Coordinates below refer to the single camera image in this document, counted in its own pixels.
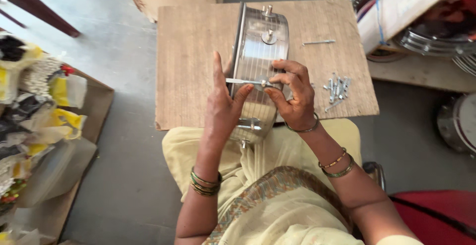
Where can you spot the person's left hand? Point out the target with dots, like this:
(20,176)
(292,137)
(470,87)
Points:
(219,111)

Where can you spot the stack of green bangles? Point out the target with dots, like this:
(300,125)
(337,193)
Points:
(203,186)

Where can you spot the cardboard box of plastic bags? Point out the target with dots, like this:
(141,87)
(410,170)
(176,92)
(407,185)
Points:
(41,126)

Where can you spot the thin green wrist bangle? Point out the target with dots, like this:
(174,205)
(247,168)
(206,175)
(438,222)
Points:
(310,128)

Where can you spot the metal chair frame piece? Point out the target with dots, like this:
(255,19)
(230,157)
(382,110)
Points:
(376,172)

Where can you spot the steel drum shell with bolts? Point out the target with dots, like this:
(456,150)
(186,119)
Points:
(256,51)

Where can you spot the pale yellow sari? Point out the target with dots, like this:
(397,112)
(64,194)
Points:
(275,200)

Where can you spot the low wooden platform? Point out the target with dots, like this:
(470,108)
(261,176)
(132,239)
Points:
(420,74)

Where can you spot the long steel tuning bolt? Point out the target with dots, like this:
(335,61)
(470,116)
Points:
(241,81)

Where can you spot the pile of steel bolts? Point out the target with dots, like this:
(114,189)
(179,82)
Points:
(337,89)

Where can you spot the single loose steel bolt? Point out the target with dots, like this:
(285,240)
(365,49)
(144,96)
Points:
(318,42)

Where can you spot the dark wooden furniture legs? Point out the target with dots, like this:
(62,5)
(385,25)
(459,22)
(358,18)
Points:
(44,11)

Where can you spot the square wooden work board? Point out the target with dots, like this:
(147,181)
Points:
(186,59)

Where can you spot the steel drum with white head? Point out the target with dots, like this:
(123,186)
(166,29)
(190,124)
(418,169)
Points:
(461,122)

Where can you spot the red seat cushion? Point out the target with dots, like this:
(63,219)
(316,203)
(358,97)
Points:
(435,219)

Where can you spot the tilted cardboard carton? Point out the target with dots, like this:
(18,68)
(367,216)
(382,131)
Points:
(401,7)

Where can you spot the person's right hand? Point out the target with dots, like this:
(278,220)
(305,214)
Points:
(299,100)

